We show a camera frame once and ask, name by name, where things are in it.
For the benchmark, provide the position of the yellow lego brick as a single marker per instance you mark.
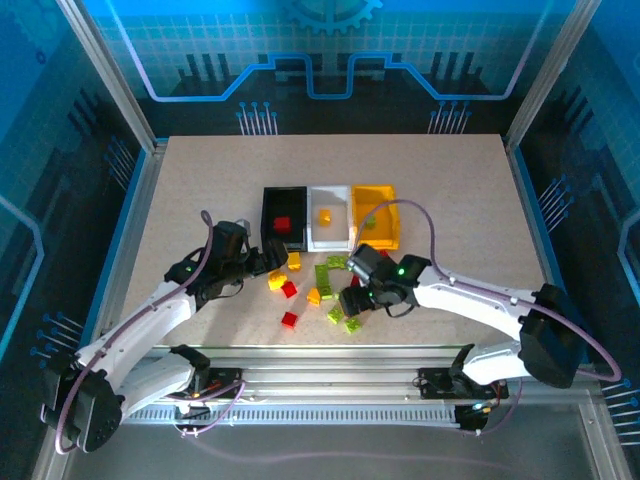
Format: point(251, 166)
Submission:
point(325, 217)
point(314, 296)
point(294, 261)
point(275, 280)

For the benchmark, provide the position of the black plastic container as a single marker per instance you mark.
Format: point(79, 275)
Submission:
point(300, 220)

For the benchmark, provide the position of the aluminium frame post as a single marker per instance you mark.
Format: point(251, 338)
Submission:
point(117, 80)
point(550, 75)

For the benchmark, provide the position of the yellow plastic container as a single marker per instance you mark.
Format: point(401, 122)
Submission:
point(387, 220)

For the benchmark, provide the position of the long green lego brick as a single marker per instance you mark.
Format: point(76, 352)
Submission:
point(322, 277)

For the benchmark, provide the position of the black controller board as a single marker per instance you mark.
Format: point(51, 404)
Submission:
point(472, 417)
point(192, 411)

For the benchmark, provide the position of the aluminium table side rail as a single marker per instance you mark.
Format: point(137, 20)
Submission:
point(531, 220)
point(139, 220)

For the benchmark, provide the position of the white plastic container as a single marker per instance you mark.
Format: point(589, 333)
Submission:
point(330, 240)

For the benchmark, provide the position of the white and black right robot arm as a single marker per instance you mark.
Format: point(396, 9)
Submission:
point(475, 300)

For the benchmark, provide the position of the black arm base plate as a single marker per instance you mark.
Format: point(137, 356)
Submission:
point(225, 377)
point(430, 385)

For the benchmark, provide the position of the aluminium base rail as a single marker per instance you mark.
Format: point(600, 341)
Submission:
point(325, 375)

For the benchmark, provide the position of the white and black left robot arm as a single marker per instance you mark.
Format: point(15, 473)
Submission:
point(140, 320)

